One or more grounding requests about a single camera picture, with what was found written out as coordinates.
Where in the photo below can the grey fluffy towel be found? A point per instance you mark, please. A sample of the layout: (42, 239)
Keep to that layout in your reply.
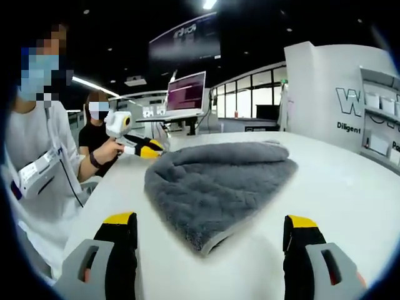
(212, 193)

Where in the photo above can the dark flat television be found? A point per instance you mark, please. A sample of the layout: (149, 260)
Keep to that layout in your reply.
(267, 115)

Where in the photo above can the person's left hand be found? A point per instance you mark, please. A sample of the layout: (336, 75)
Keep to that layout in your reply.
(107, 153)

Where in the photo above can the person's right hand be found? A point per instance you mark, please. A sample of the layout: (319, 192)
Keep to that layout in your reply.
(361, 280)

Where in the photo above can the white standing desk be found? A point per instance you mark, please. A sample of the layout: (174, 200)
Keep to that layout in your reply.
(172, 118)

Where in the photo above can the dark wristband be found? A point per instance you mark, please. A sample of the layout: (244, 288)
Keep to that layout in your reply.
(95, 160)

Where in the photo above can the ceiling mounted projector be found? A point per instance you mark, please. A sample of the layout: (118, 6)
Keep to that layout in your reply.
(135, 81)

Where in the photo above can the monitor with purple screen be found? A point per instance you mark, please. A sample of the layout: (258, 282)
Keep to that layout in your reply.
(186, 92)

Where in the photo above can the person's own body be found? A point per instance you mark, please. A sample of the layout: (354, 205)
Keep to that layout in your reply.
(31, 125)

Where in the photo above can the white chest device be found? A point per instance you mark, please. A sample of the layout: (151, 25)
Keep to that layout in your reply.
(37, 178)

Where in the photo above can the small red bottle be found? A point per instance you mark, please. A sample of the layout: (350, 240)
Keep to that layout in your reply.
(236, 114)

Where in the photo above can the hanging dark display screen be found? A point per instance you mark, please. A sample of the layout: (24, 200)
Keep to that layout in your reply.
(184, 40)

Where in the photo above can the hanging white coat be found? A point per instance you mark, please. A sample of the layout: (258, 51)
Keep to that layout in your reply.
(283, 109)

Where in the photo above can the row of white storage bins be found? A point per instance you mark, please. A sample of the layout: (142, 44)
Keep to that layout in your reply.
(387, 104)

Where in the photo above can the grey metal shelf unit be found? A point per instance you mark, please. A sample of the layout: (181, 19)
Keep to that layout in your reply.
(379, 78)

